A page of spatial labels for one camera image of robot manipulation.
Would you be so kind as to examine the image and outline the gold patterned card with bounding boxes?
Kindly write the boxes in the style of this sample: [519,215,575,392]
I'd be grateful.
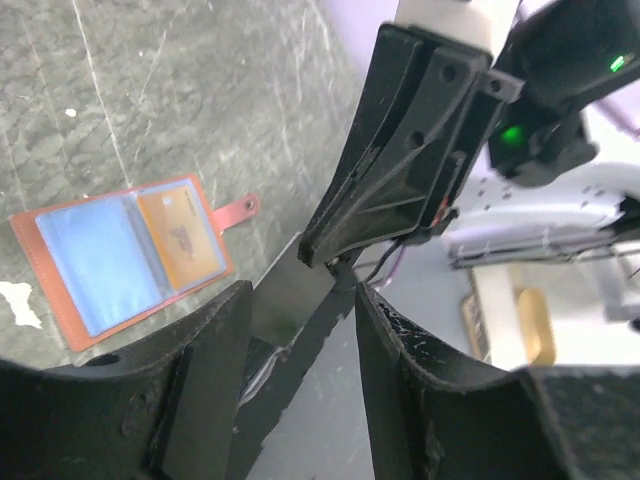
[136,179,228,293]

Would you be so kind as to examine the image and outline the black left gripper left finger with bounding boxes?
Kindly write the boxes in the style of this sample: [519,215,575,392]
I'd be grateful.
[1,281,253,479]

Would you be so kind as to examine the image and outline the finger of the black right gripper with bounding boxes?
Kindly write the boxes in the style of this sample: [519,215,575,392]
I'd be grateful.
[298,23,492,267]

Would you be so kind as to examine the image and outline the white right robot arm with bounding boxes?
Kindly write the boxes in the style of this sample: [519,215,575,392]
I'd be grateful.
[298,1,639,268]

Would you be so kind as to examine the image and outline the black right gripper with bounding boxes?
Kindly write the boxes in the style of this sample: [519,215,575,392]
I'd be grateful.
[489,0,639,187]

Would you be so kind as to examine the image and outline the pink leather card holder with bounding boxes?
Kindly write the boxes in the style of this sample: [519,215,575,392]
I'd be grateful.
[10,175,260,352]

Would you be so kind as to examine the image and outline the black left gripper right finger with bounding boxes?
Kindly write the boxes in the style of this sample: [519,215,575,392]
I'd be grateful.
[355,284,639,479]

